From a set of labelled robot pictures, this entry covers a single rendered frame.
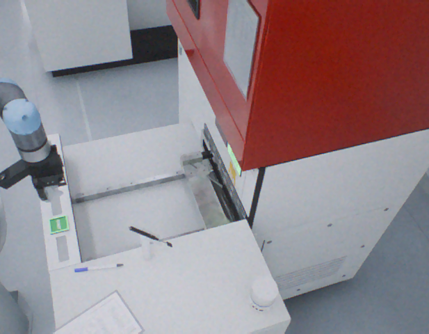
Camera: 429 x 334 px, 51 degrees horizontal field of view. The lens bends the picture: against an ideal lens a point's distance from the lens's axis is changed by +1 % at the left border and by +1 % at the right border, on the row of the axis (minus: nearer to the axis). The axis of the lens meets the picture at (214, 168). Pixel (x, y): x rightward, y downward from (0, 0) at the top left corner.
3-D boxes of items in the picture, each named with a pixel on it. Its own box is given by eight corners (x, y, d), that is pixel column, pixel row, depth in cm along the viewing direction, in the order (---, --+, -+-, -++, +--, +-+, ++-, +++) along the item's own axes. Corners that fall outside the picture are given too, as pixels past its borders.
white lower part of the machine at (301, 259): (284, 169, 286) (314, 65, 222) (349, 284, 238) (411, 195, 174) (178, 194, 268) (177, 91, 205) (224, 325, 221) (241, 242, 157)
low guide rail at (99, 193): (205, 169, 176) (205, 164, 174) (206, 172, 175) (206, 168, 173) (75, 199, 164) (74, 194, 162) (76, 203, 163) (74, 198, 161)
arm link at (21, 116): (28, 90, 106) (42, 112, 102) (39, 123, 115) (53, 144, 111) (-6, 102, 103) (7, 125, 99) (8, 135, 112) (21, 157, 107)
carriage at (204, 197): (199, 158, 176) (199, 153, 173) (231, 236, 155) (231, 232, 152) (179, 163, 174) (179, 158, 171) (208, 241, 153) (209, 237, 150)
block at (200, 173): (206, 170, 168) (206, 165, 166) (208, 177, 166) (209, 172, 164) (185, 175, 166) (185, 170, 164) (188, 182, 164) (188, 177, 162)
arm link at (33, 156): (16, 155, 108) (14, 131, 113) (21, 167, 111) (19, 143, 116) (49, 149, 110) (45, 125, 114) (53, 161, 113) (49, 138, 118)
